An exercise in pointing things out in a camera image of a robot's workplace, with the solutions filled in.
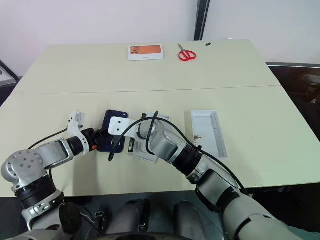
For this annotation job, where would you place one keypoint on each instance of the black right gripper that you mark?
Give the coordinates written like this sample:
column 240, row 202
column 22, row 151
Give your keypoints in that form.
column 130, row 146

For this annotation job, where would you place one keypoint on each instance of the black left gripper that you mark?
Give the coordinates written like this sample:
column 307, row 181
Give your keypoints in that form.
column 93, row 137

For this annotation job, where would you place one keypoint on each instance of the white phone box lid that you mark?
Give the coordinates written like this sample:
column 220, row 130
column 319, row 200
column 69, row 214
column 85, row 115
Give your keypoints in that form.
column 143, row 156

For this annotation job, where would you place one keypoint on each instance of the dark blue smartphone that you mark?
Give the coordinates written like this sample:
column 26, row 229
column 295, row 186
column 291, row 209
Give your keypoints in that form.
column 115, row 115

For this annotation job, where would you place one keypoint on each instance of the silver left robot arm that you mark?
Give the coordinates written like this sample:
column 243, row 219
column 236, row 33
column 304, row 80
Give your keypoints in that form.
column 51, row 153

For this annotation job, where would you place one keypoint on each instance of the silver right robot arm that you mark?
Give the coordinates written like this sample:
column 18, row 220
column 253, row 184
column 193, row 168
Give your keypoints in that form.
column 165, row 146

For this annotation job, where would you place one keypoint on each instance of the white open phone box base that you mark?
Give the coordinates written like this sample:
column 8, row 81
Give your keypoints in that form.
column 207, row 132

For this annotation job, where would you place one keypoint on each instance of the white box with orange phone print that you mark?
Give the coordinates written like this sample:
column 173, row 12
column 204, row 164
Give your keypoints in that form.
column 146, row 52

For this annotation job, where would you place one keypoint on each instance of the dark rounded robot leg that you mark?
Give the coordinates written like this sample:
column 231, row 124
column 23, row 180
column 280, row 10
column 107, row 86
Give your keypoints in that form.
column 186, row 217
column 131, row 217

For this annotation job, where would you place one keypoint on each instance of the black round disc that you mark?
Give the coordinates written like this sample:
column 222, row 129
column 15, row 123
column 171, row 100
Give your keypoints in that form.
column 70, row 218

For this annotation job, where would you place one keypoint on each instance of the dark grey case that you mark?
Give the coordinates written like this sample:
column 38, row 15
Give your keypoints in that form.
column 6, row 72

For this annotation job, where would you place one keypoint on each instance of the small black clip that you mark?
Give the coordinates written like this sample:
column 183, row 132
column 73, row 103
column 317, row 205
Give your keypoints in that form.
column 208, row 44

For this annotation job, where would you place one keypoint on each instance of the grey and brown object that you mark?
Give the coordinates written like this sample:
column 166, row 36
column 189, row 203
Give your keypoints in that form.
column 311, row 83

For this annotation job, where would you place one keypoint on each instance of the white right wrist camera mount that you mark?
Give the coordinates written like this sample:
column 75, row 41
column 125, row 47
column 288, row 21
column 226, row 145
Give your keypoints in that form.
column 120, row 126

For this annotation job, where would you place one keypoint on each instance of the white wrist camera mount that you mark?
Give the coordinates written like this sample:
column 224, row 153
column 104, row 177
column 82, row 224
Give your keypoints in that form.
column 120, row 126
column 74, row 125

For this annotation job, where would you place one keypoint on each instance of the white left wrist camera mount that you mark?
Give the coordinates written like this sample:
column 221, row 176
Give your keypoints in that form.
column 74, row 125

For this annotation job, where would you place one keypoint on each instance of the black table frame bar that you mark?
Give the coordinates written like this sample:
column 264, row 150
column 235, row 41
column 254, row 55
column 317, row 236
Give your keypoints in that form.
column 268, row 189

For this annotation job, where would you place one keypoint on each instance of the black vertical post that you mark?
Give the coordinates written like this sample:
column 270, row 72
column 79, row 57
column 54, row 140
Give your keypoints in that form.
column 202, row 20

